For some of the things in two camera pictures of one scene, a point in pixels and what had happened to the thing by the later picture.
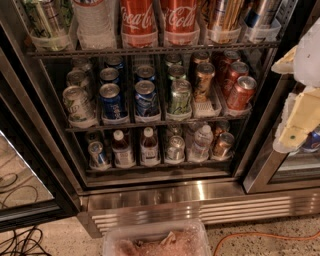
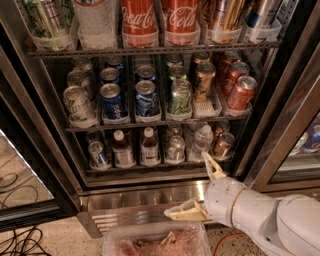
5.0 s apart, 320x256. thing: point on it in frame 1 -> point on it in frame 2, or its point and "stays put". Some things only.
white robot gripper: (309, 58) -> (220, 200)
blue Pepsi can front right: (146, 104) stays put
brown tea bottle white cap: (149, 153) stays put
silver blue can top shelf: (259, 12) stays put
